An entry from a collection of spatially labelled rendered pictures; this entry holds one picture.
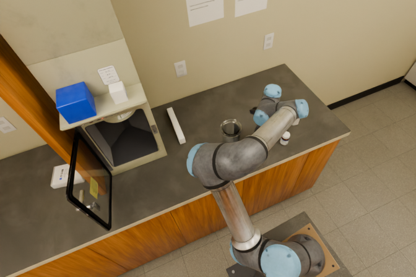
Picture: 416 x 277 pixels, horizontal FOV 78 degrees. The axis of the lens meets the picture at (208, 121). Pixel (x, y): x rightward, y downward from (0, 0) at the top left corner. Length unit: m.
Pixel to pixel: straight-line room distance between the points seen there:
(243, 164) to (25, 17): 0.74
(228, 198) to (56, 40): 0.74
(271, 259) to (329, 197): 1.59
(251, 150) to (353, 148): 2.18
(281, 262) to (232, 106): 1.01
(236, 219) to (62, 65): 0.79
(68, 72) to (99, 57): 0.12
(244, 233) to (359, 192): 1.78
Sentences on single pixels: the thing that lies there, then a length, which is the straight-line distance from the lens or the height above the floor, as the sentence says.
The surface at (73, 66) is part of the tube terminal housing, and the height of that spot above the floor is 1.66.
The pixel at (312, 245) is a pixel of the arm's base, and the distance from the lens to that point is 1.12.
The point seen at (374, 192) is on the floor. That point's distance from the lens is 2.70.
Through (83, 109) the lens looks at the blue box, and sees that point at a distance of 0.99.
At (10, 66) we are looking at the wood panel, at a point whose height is 1.71.
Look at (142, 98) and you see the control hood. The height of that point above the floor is 1.51.
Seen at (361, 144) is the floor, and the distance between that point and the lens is 2.93.
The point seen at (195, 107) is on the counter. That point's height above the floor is 0.94.
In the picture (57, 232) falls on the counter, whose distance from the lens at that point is 1.54.
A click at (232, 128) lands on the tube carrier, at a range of 1.37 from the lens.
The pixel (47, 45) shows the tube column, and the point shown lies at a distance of 0.97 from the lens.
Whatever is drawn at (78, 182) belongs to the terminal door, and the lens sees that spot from 1.11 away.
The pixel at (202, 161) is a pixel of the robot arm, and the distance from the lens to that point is 0.80.
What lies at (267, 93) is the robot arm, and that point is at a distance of 1.15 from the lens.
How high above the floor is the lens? 2.19
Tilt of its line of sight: 51 degrees down
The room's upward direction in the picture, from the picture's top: 6 degrees counter-clockwise
